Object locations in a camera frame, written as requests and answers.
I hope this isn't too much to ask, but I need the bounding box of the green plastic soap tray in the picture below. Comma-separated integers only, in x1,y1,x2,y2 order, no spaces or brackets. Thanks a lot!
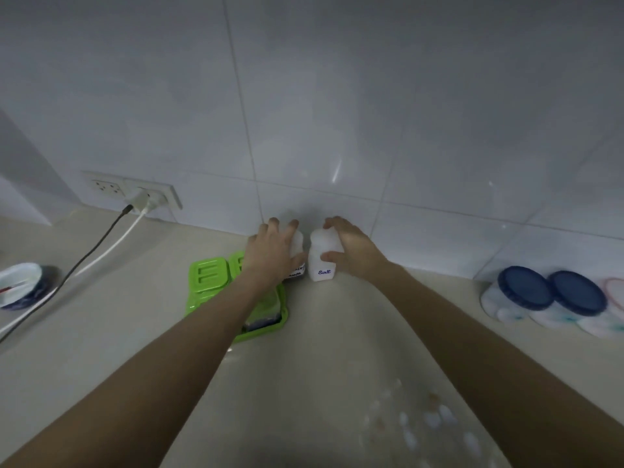
185,251,289,344

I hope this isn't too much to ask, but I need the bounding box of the pink lidded clear plastic jar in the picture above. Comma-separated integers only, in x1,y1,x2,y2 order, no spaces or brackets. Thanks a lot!
578,278,624,339

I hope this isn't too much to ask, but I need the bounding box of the white wall power socket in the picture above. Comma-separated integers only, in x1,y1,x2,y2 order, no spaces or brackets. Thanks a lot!
81,171,183,211

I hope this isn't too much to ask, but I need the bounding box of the white shaker bottle blue label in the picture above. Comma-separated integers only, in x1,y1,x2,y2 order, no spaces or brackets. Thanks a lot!
306,227,343,281

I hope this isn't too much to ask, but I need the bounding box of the person's right forearm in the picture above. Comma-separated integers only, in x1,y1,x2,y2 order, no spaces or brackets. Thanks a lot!
368,262,624,468

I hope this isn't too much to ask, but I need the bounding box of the person's left forearm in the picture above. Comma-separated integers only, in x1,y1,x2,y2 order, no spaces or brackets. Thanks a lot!
0,268,281,468

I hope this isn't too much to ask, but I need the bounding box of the white shaker bottle black label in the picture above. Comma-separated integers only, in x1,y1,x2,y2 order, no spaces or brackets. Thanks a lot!
282,228,308,283

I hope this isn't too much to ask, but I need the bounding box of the blue lidded clear plastic jar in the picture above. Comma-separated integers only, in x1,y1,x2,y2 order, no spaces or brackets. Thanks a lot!
529,270,608,330
480,266,555,322

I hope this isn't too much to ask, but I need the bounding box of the blue and yellow sponge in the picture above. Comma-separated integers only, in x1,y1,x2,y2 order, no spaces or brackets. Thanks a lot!
242,291,285,334

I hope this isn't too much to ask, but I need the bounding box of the person's right hand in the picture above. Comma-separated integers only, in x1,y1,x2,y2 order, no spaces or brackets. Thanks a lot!
320,216,391,282

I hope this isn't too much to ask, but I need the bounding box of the blue and white bowl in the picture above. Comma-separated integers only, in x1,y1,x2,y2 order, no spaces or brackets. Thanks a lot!
0,262,51,310

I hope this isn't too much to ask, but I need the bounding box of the person's left hand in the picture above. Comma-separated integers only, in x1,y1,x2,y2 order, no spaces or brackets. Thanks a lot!
241,217,308,288

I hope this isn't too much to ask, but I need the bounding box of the white plug with white cable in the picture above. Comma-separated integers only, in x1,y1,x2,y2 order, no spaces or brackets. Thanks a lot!
0,188,169,337

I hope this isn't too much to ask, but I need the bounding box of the dark grey power cable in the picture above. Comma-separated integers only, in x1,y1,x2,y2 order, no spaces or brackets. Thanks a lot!
0,203,134,345

